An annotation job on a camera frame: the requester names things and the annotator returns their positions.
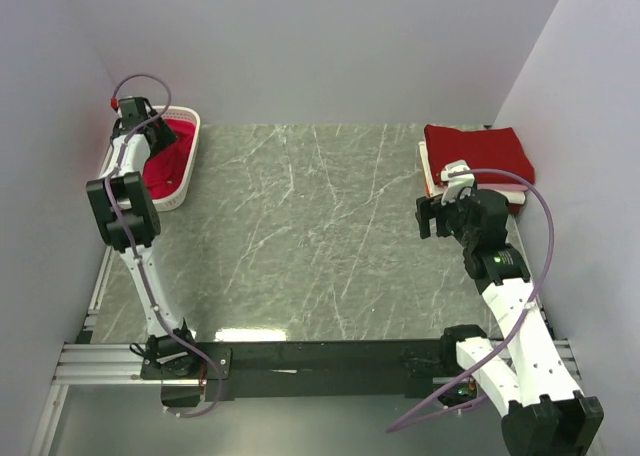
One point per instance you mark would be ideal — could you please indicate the pink white folded t-shirt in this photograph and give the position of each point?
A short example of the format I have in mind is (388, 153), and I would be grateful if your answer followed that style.
(425, 163)

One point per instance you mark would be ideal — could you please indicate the white plastic basket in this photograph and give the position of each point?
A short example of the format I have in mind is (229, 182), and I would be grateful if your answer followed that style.
(132, 156)

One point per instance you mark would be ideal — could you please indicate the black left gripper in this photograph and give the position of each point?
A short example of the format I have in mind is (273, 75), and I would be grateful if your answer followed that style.
(166, 137)

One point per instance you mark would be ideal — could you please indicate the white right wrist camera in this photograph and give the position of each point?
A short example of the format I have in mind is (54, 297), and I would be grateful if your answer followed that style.
(458, 180)

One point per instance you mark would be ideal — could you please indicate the aluminium frame rail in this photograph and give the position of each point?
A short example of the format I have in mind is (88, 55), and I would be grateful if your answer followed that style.
(116, 364)

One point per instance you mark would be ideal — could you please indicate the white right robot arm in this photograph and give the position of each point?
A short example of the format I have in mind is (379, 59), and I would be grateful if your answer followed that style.
(543, 410)

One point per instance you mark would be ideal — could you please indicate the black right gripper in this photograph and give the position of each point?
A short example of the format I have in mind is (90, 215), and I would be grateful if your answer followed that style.
(425, 207)

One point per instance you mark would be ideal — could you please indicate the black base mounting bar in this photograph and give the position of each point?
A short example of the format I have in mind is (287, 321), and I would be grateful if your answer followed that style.
(212, 384)

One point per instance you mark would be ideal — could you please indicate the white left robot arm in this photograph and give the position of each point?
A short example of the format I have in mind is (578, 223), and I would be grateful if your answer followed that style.
(129, 223)

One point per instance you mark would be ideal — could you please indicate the bright red t-shirt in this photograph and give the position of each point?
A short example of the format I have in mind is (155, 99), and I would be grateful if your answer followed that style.
(164, 173)

